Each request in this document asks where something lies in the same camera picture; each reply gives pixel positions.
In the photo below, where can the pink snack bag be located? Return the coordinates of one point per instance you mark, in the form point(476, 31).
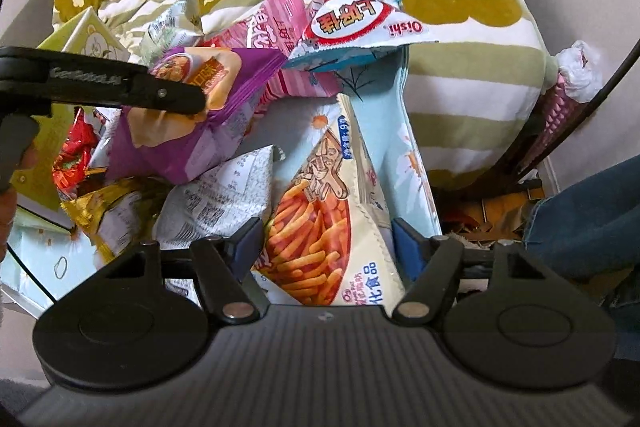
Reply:
point(272, 22)

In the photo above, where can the purple snack bag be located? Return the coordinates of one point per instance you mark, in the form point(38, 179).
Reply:
point(200, 142)

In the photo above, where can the silver snack bag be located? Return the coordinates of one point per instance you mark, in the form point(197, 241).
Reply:
point(170, 27)

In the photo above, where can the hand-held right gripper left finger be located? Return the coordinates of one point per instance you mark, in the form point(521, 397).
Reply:
point(247, 241)

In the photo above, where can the white text-printed snack bag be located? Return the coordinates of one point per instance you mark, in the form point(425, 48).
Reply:
point(215, 202)

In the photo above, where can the pink woven basket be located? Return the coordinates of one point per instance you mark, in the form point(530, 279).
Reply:
point(557, 107)

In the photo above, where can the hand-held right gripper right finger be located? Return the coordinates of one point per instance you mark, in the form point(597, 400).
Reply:
point(407, 249)

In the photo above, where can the white plastic bag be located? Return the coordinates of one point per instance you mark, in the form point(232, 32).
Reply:
point(580, 72)

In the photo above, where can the person's left hand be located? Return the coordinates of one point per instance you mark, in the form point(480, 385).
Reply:
point(7, 222)

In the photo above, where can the person's jeans leg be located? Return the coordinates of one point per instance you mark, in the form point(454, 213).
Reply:
point(585, 217)

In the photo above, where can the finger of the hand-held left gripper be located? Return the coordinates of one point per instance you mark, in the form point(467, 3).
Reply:
point(170, 96)

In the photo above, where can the yellow-green bear print box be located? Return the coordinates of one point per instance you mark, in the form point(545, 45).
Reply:
point(75, 34)

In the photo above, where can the white snack bag red label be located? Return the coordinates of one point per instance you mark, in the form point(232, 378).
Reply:
point(350, 24)

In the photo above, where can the green striped floral blanket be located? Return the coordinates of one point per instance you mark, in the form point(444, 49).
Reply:
point(450, 72)

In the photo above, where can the snack bag with orange sticks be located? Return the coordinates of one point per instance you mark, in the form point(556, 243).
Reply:
point(310, 227)

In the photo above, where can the golden snack bag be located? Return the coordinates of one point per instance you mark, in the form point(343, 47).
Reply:
point(110, 212)

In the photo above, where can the grey bed frame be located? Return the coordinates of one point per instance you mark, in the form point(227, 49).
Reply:
point(27, 17)

